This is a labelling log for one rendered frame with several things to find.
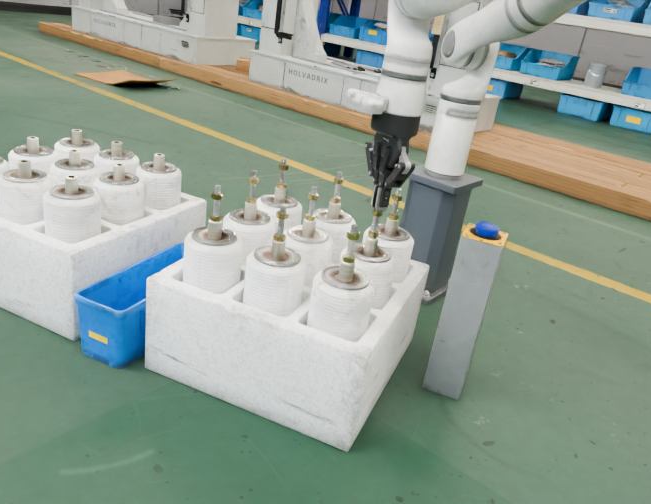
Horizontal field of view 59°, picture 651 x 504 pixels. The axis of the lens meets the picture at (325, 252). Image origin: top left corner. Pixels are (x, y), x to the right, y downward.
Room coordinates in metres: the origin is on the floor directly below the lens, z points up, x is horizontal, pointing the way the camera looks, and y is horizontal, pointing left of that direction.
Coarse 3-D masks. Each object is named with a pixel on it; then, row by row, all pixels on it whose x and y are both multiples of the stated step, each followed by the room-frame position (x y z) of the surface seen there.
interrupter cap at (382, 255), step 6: (354, 246) 0.93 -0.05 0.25; (360, 246) 0.93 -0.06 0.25; (378, 246) 0.94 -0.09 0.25; (354, 252) 0.90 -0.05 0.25; (360, 252) 0.91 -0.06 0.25; (378, 252) 0.92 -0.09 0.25; (384, 252) 0.92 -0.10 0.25; (360, 258) 0.88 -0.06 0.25; (366, 258) 0.88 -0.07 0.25; (372, 258) 0.88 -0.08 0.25; (378, 258) 0.89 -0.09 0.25; (384, 258) 0.89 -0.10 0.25; (390, 258) 0.90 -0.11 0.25
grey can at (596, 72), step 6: (588, 66) 5.30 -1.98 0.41; (594, 66) 5.24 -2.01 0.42; (600, 66) 5.22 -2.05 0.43; (606, 66) 5.23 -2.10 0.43; (588, 72) 5.28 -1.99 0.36; (594, 72) 5.23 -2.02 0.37; (600, 72) 5.22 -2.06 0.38; (606, 72) 5.24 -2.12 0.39; (588, 78) 5.26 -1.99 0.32; (594, 78) 5.23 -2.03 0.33; (600, 78) 5.22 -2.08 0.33; (588, 84) 5.24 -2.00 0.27; (594, 84) 5.22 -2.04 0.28; (600, 84) 5.23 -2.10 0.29
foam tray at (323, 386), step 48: (192, 288) 0.82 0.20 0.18; (240, 288) 0.85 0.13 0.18; (192, 336) 0.80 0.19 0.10; (240, 336) 0.77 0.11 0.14; (288, 336) 0.74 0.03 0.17; (336, 336) 0.74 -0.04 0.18; (384, 336) 0.78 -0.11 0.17; (192, 384) 0.80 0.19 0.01; (240, 384) 0.77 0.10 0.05; (288, 384) 0.74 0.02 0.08; (336, 384) 0.71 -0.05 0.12; (384, 384) 0.87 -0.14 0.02; (336, 432) 0.71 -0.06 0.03
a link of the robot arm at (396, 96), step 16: (384, 80) 0.89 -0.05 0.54; (400, 80) 0.88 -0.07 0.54; (352, 96) 0.89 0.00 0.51; (368, 96) 0.86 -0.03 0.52; (384, 96) 0.88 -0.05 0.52; (400, 96) 0.87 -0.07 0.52; (416, 96) 0.88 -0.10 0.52; (368, 112) 0.84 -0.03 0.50; (384, 112) 0.88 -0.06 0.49; (400, 112) 0.87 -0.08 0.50; (416, 112) 0.88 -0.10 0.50
